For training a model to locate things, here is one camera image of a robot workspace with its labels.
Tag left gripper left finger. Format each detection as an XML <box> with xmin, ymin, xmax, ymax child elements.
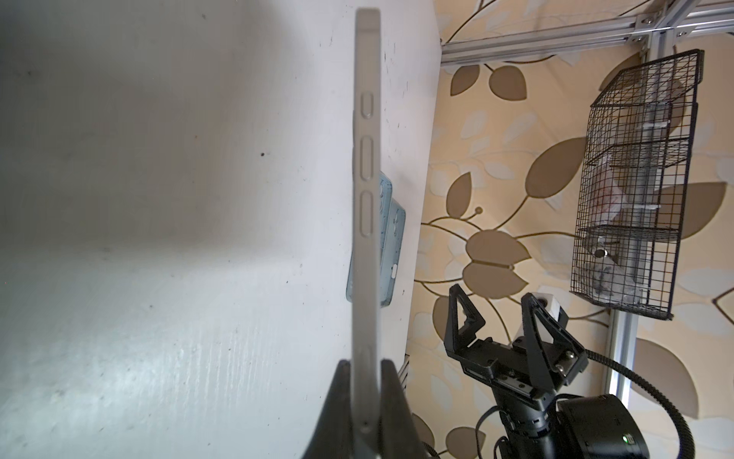
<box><xmin>302</xmin><ymin>360</ymin><xmax>352</xmax><ymax>459</ymax></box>

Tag light blue phone case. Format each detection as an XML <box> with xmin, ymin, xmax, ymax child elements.
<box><xmin>351</xmin><ymin>8</ymin><xmax>382</xmax><ymax>458</ymax></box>
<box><xmin>380</xmin><ymin>172</ymin><xmax>406</xmax><ymax>308</ymax></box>

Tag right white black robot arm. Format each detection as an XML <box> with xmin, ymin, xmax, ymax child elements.
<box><xmin>443</xmin><ymin>284</ymin><xmax>696</xmax><ymax>458</ymax></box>

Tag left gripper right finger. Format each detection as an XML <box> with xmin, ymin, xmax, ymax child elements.
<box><xmin>380</xmin><ymin>360</ymin><xmax>428</xmax><ymax>459</ymax></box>

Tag right wall wire basket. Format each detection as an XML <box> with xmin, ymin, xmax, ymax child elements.
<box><xmin>571</xmin><ymin>49</ymin><xmax>705</xmax><ymax>321</ymax></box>

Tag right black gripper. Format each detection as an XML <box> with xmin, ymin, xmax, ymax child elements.
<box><xmin>443</xmin><ymin>284</ymin><xmax>589</xmax><ymax>402</ymax></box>

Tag aluminium frame bars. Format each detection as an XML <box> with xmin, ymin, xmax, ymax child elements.
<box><xmin>440</xmin><ymin>0</ymin><xmax>734</xmax><ymax>397</ymax></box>

